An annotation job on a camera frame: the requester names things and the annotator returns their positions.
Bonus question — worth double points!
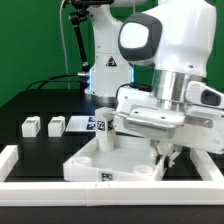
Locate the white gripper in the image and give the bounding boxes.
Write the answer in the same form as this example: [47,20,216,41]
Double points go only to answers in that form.
[116,81,224,167]

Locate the white cable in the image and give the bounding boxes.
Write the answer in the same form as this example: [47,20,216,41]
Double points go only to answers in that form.
[59,0,72,90]

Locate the white U-shaped fence wall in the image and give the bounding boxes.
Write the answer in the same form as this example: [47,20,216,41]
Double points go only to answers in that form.
[0,145,224,206]

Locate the white square tabletop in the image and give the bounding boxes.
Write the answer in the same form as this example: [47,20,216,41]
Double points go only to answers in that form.
[63,136,165,182]

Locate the white marker plate with tags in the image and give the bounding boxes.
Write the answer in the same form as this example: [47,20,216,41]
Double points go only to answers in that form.
[66,116,96,132]

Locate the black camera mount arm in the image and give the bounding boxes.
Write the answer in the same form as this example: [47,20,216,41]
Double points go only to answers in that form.
[66,0,114,72]

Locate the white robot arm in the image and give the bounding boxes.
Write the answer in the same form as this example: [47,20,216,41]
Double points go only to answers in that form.
[90,0,224,154]

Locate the black cables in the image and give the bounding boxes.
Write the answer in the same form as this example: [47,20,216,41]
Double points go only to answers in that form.
[26,71,90,91]

